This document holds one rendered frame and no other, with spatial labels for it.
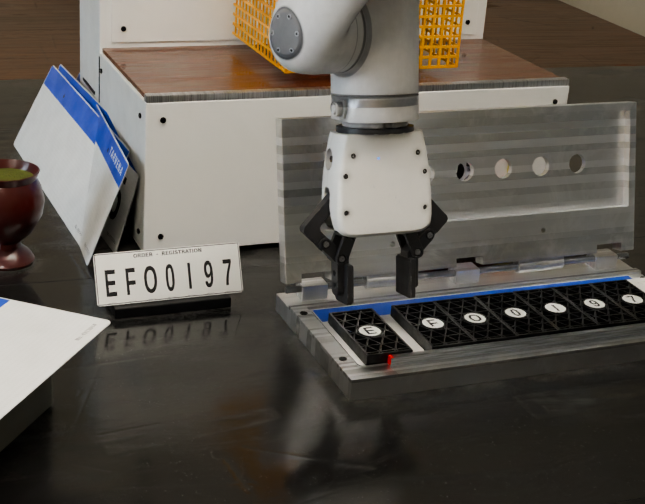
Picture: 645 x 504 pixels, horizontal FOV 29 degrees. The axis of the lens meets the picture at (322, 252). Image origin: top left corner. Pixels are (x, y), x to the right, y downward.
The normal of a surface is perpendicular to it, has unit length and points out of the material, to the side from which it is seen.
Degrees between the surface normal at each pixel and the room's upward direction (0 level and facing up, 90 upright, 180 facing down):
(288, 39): 92
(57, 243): 0
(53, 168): 63
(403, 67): 78
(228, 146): 90
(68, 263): 0
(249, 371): 0
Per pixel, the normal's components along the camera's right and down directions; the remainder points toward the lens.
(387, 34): 0.58, 0.18
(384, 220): 0.37, 0.16
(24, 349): 0.07, -0.92
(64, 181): -0.78, -0.33
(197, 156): 0.37, 0.38
